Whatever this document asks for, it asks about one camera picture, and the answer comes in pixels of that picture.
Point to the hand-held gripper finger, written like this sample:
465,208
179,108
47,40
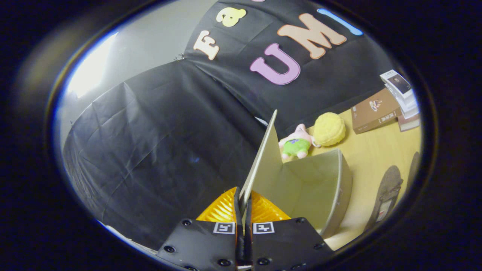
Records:
238,241
248,241

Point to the beige fabric storage box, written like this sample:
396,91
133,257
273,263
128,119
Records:
301,180

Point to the brown fuzzy shoe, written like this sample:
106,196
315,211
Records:
389,180
413,169

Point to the pink and green plush toy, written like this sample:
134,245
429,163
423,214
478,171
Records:
297,145

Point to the black backdrop cloth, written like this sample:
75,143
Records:
150,150

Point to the yellow round plush cushion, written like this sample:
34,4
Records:
329,130

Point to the brown book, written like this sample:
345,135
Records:
372,113

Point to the pale pink book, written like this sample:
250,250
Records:
409,123

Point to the plain white book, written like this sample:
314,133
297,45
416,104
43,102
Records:
408,105

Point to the white portrait cover book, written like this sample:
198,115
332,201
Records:
397,82

